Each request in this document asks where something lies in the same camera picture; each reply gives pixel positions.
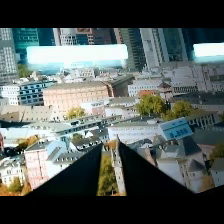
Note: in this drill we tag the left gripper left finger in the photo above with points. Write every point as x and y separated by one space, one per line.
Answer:
78 177

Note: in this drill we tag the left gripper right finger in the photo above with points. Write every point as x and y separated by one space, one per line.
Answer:
143 176

